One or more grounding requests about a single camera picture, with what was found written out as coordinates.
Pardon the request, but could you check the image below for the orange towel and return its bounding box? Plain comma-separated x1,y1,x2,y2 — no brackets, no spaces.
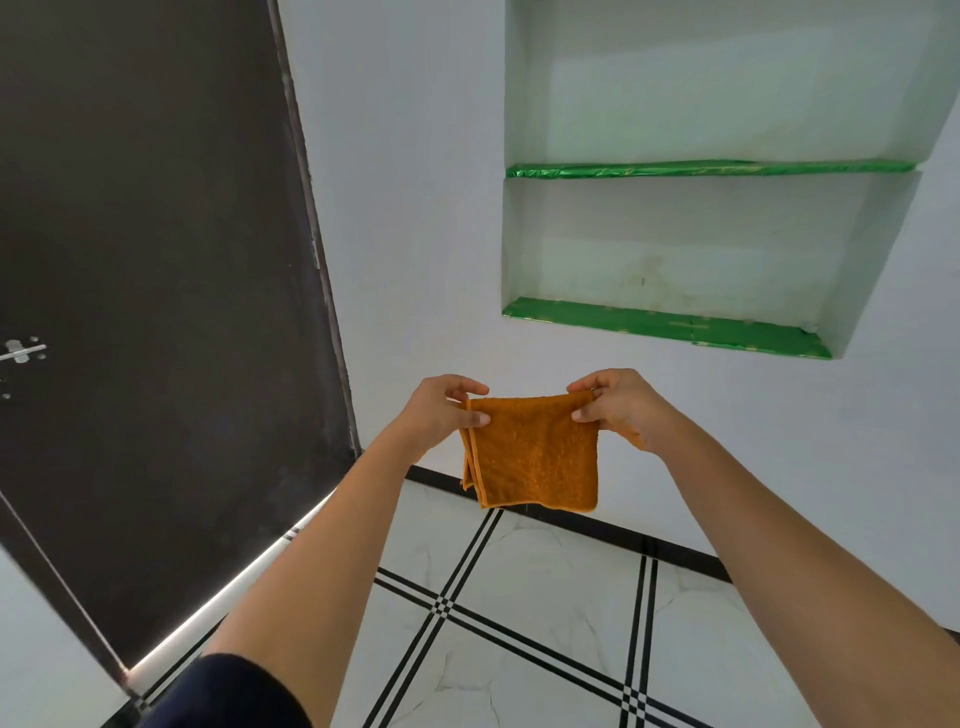
459,392,648,516

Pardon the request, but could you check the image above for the person's left hand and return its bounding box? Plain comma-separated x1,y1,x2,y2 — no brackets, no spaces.
396,374,492,459

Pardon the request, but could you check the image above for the silver door latch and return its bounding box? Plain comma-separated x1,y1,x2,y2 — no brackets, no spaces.
0,336,48,366

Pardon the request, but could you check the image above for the green shelf liner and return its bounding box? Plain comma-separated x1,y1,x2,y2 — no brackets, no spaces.
502,297,834,361
506,159,918,180

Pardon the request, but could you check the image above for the dark blue sleeve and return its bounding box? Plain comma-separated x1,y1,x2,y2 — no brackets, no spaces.
141,653,312,728

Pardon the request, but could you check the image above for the dark brown door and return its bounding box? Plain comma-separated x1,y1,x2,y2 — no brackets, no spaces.
0,0,363,680

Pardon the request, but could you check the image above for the person's left forearm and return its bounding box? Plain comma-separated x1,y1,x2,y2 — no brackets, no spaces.
201,420,421,728

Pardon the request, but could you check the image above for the person's right forearm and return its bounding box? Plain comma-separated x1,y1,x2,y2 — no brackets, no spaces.
651,420,960,728

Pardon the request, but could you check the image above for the person's right hand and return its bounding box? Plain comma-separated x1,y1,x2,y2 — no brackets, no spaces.
566,368,680,457

